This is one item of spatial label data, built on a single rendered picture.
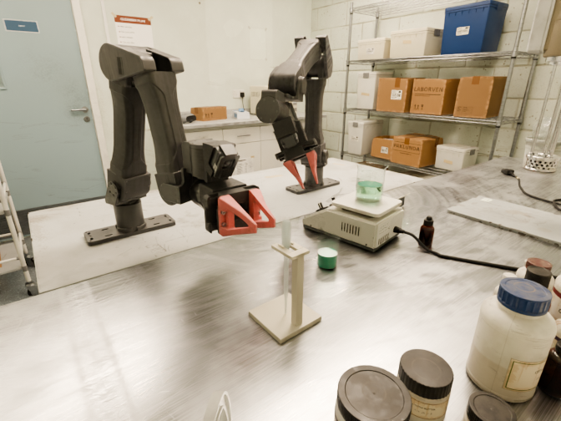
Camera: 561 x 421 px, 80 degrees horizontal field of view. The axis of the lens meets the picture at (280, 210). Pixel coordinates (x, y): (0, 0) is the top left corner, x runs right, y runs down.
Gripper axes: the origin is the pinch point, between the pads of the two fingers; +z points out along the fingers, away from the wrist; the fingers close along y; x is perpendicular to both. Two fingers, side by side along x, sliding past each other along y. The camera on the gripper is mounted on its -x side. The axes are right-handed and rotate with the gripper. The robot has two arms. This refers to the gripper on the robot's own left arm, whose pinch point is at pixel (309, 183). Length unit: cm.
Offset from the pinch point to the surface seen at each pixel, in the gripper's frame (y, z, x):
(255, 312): -11.6, 17.5, -32.5
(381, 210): 12.8, 11.3, -8.7
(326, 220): 1.1, 9.8, -3.8
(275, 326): -8.5, 19.6, -34.7
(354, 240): 5.5, 15.5, -6.9
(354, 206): 8.0, 8.7, -7.3
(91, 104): -166, -138, 171
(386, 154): 54, -12, 247
